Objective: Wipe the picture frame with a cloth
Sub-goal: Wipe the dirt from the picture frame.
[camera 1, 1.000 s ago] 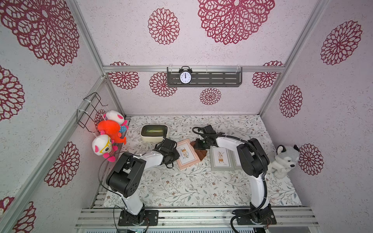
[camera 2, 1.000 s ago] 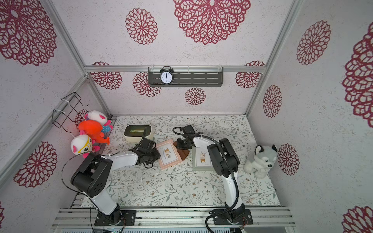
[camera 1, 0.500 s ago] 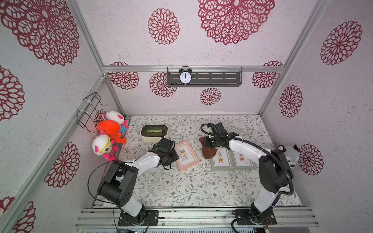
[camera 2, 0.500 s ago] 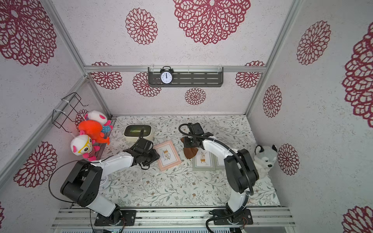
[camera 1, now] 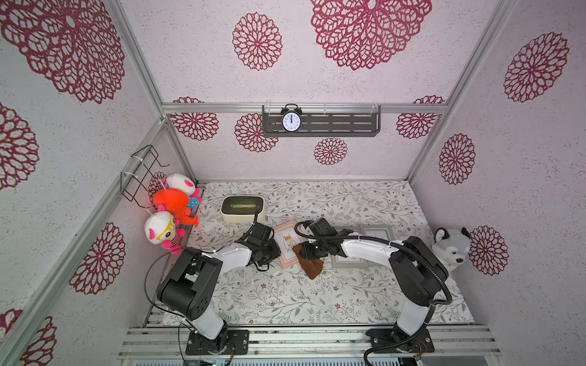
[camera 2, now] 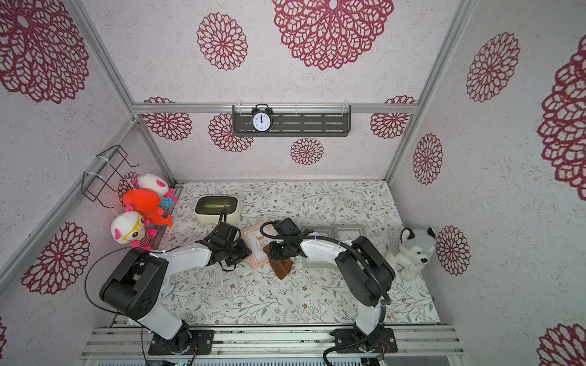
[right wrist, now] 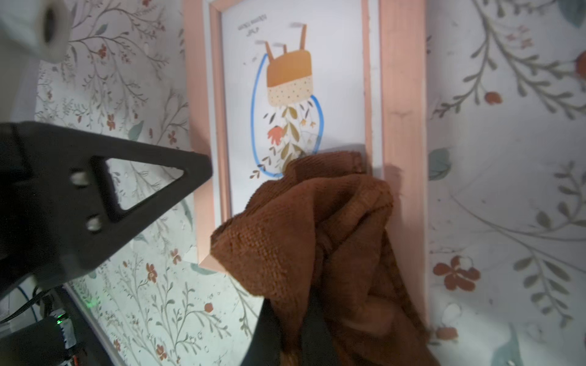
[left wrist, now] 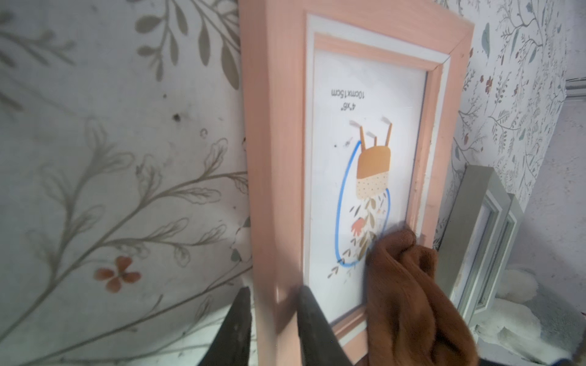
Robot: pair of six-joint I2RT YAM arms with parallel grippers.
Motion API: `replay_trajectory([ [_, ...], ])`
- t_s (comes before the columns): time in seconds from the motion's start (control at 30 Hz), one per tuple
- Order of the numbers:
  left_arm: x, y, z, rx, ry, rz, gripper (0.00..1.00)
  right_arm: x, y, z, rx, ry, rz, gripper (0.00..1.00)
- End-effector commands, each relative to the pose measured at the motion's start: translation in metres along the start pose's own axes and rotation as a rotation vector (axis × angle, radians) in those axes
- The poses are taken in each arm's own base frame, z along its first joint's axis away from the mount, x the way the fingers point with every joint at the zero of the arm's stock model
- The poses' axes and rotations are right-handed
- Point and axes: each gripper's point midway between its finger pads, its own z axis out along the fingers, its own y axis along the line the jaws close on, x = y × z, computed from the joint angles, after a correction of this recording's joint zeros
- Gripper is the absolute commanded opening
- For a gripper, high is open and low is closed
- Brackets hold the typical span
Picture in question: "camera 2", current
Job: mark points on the grey husky plush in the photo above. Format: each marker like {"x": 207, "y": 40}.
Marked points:
{"x": 415, "y": 251}

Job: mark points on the white pink plush top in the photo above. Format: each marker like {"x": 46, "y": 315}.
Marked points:
{"x": 154, "y": 183}

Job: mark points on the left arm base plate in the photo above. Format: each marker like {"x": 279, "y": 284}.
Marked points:
{"x": 186, "y": 341}

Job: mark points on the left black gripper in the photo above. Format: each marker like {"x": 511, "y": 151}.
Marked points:
{"x": 246, "y": 250}

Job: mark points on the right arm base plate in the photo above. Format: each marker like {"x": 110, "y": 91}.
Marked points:
{"x": 381, "y": 340}

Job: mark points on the brown cloth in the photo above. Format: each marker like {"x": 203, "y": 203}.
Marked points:
{"x": 281, "y": 267}

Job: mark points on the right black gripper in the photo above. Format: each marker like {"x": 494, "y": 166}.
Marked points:
{"x": 275, "y": 249}

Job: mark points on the black wire basket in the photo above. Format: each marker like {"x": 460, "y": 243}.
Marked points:
{"x": 110, "y": 162}

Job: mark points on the cream box with green lid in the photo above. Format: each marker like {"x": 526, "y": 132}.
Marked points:
{"x": 208, "y": 208}

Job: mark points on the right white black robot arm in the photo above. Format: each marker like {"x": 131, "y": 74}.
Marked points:
{"x": 367, "y": 274}

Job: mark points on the red plush toy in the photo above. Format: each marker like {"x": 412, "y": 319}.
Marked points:
{"x": 147, "y": 203}

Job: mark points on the grey wall shelf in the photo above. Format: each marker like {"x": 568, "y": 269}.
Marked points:
{"x": 295, "y": 124}

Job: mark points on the pink picture frame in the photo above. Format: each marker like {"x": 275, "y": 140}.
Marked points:
{"x": 256, "y": 242}

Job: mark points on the black alarm clock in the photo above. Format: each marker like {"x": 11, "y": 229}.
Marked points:
{"x": 262, "y": 118}

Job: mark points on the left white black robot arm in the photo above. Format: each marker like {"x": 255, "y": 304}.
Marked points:
{"x": 134, "y": 287}

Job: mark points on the white plush with yellow glasses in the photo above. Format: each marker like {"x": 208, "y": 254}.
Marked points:
{"x": 131, "y": 228}

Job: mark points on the white round alarm clock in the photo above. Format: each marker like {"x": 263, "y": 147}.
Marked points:
{"x": 168, "y": 287}

